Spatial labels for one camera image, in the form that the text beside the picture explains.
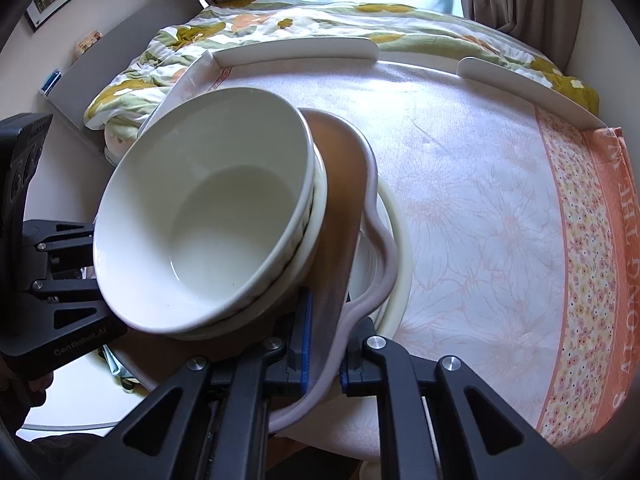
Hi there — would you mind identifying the cream yellow bowl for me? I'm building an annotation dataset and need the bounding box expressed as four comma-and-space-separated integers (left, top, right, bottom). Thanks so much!
171, 148, 328, 341

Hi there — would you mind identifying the white bowl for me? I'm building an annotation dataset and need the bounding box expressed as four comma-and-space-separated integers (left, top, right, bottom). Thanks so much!
93, 88, 316, 335

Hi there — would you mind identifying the yellow duck plate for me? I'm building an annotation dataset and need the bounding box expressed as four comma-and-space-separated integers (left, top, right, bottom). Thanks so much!
347, 178, 413, 339

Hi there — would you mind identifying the pink square bowl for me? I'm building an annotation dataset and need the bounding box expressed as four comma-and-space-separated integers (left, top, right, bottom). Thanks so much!
111, 108, 396, 432

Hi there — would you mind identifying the person's left hand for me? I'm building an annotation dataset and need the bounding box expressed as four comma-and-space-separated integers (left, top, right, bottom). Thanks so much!
0, 361, 53, 434

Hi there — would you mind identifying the orange floral cloth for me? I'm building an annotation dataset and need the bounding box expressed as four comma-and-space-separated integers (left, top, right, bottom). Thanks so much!
536, 110, 639, 446

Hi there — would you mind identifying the grey headboard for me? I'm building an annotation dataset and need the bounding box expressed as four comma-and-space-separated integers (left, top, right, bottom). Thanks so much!
46, 0, 202, 154

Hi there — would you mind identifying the blue box on headboard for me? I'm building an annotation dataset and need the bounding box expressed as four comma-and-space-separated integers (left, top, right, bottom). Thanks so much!
39, 70, 62, 98

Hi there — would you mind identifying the white tray table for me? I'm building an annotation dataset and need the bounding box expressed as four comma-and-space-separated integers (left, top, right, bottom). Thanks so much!
139, 36, 609, 466

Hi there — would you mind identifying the floral green striped duvet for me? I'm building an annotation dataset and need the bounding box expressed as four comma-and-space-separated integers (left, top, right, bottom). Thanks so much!
82, 0, 600, 162

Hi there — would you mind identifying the small plush toy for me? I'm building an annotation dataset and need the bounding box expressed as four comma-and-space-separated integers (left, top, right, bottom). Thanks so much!
74, 30, 102, 58

